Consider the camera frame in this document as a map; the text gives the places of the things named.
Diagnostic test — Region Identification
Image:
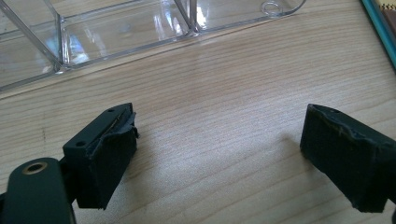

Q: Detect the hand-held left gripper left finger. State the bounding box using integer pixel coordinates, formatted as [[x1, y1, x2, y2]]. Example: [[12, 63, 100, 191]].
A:
[[62, 102, 140, 210]]

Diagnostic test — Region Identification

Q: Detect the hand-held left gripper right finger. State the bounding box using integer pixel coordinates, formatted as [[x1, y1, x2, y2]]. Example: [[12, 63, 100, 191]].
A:
[[299, 103, 396, 214]]

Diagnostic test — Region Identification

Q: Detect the light blue monsters picture book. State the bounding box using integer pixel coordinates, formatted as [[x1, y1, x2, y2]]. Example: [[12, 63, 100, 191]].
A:
[[361, 0, 396, 74]]

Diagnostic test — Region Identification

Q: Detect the clear acrylic book rack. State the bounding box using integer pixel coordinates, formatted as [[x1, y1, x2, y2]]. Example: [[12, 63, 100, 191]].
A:
[[0, 0, 307, 93]]

